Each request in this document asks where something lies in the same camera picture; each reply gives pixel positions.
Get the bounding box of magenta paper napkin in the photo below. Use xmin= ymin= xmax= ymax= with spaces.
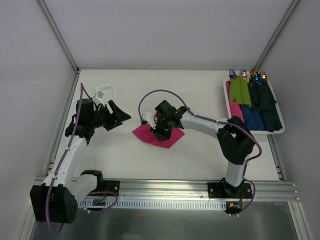
xmin=132 ymin=124 xmax=185 ymax=149

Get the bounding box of dark navy rolled napkin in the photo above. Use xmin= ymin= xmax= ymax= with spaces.
xmin=249 ymin=80 xmax=283 ymax=132

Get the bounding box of aluminium frame post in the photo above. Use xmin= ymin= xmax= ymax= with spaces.
xmin=36 ymin=0 xmax=79 ymax=74
xmin=252 ymin=0 xmax=301 ymax=70

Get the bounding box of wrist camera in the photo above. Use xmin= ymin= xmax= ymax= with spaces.
xmin=142 ymin=112 xmax=157 ymax=128
xmin=92 ymin=91 xmax=105 ymax=106

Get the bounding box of large white storage basket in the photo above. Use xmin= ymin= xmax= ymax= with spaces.
xmin=222 ymin=78 xmax=286 ymax=135

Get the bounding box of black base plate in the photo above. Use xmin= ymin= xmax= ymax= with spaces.
xmin=102 ymin=180 xmax=120 ymax=197
xmin=207 ymin=181 xmax=253 ymax=199

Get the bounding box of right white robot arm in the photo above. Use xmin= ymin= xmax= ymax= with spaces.
xmin=144 ymin=100 xmax=256 ymax=199

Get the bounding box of left aluminium frame post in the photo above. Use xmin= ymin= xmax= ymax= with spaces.
xmin=36 ymin=0 xmax=79 ymax=74

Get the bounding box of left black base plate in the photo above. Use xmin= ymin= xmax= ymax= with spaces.
xmin=102 ymin=180 xmax=120 ymax=197

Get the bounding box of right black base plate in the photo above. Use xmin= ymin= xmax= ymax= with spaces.
xmin=207 ymin=181 xmax=253 ymax=199

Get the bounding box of blue rolled napkin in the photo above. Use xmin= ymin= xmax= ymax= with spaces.
xmin=240 ymin=105 xmax=265 ymax=131

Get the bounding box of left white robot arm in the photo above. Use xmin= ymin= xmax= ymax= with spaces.
xmin=30 ymin=98 xmax=131 ymax=224

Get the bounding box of purple fork in roll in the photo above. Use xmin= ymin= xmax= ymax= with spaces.
xmin=229 ymin=68 xmax=237 ymax=79

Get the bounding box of green rolled napkin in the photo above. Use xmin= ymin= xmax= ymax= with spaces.
xmin=229 ymin=76 xmax=252 ymax=107

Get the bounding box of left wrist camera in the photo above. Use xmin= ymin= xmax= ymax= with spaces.
xmin=92 ymin=91 xmax=105 ymax=106

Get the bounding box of right aluminium frame post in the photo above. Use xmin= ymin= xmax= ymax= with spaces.
xmin=252 ymin=0 xmax=301 ymax=70

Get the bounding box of silver spoon in roll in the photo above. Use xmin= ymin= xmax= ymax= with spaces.
xmin=239 ymin=69 xmax=250 ymax=83

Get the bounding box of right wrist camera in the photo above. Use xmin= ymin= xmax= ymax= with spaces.
xmin=142 ymin=112 xmax=157 ymax=128

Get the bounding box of small white utensil basket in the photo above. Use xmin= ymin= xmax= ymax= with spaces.
xmin=96 ymin=84 xmax=117 ymax=104

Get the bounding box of white slotted cable duct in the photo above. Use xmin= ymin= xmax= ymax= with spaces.
xmin=78 ymin=198 xmax=227 ymax=211

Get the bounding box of blue spoon in roll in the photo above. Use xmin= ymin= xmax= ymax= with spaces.
xmin=253 ymin=73 xmax=262 ymax=84

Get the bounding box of aluminium front rail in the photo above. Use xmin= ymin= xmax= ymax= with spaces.
xmin=105 ymin=178 xmax=301 ymax=202

